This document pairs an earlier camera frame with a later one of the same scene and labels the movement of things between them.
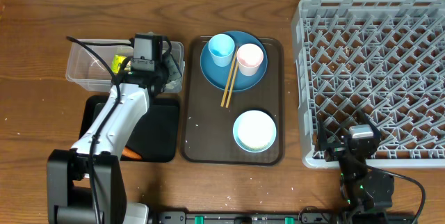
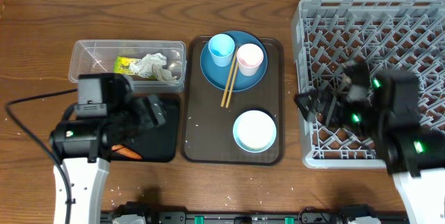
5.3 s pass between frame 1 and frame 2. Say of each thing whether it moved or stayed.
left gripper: moved
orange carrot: stayed
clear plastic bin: stayed
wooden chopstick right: stayed
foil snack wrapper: stayed
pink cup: stayed
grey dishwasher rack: stayed
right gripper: moved
